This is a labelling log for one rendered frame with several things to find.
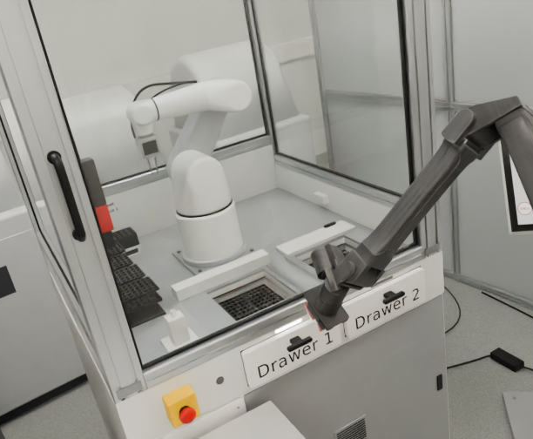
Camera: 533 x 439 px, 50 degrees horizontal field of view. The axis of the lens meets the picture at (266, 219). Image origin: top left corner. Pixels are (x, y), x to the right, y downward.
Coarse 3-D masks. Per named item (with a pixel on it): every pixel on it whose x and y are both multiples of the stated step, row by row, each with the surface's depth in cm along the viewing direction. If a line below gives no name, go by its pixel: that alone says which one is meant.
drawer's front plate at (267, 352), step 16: (288, 336) 149; (304, 336) 152; (320, 336) 154; (336, 336) 157; (256, 352) 145; (272, 352) 148; (288, 352) 150; (320, 352) 156; (256, 368) 147; (272, 368) 149; (288, 368) 152; (256, 384) 148
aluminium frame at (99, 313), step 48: (0, 0) 99; (0, 48) 101; (48, 96) 106; (432, 96) 153; (48, 144) 109; (432, 144) 158; (48, 192) 111; (96, 240) 119; (432, 240) 168; (96, 288) 121; (96, 336) 124; (240, 336) 144; (144, 384) 134
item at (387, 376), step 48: (384, 336) 170; (432, 336) 180; (96, 384) 184; (288, 384) 156; (336, 384) 165; (384, 384) 175; (432, 384) 187; (192, 432) 144; (336, 432) 170; (384, 432) 182; (432, 432) 194
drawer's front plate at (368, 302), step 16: (416, 272) 166; (384, 288) 161; (400, 288) 165; (352, 304) 157; (368, 304) 160; (384, 304) 163; (400, 304) 166; (416, 304) 170; (352, 320) 159; (384, 320) 165; (352, 336) 160
